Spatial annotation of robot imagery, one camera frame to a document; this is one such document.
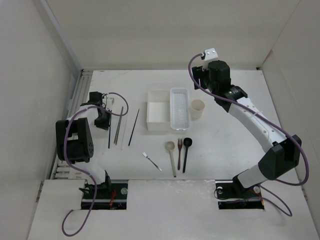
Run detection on black chopstick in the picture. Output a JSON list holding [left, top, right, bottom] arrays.
[[128, 109, 140, 147], [107, 126, 111, 149]]

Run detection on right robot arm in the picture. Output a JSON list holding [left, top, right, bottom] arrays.
[[188, 60, 302, 197]]

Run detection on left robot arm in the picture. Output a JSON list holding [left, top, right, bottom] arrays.
[[55, 91, 112, 199]]

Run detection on white chopstick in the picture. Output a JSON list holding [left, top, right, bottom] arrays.
[[120, 112, 129, 151]]

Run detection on white perforated basket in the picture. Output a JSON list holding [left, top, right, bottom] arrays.
[[170, 88, 191, 131]]

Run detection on small metal fork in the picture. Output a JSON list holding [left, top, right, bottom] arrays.
[[142, 152, 162, 172]]

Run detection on white square box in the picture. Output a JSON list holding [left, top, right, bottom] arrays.
[[146, 90, 171, 132]]

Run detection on beige wooden spoon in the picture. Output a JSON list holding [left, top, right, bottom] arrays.
[[165, 141, 177, 178]]

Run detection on black spoon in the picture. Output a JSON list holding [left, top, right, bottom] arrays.
[[182, 137, 193, 173]]

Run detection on brown wooden fork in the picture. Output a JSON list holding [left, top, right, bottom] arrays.
[[177, 138, 183, 171]]

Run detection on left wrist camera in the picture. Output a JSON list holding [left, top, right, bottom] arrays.
[[105, 97, 115, 108]]

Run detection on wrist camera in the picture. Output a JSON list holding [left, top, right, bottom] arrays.
[[105, 97, 115, 108], [201, 48, 219, 62]]

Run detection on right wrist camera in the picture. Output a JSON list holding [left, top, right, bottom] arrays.
[[201, 48, 219, 62]]

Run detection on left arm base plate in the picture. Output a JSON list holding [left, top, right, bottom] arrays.
[[79, 180, 129, 210]]

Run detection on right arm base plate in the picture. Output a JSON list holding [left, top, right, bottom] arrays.
[[214, 180, 265, 210]]

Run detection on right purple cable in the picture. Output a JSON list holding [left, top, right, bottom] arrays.
[[187, 52, 310, 217]]

